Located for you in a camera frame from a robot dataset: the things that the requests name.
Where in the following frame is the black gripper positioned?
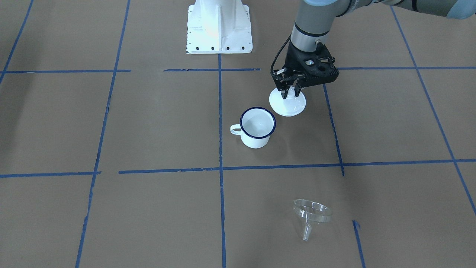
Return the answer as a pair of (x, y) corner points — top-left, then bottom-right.
(272, 41), (309, 100)

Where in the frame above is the white round lid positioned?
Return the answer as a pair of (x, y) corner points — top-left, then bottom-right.
(268, 86), (306, 117)

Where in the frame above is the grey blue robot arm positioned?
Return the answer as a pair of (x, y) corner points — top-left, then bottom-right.
(270, 0), (476, 99)

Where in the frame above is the white enamel mug blue rim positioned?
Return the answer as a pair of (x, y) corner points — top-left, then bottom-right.
(230, 107), (276, 148)

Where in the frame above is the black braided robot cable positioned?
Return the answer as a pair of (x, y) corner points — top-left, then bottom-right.
(271, 34), (292, 79)

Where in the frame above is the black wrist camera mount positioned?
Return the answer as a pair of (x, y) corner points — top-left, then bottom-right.
(299, 42), (340, 87)

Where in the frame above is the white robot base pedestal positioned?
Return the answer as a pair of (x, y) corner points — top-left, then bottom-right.
(186, 0), (253, 54)

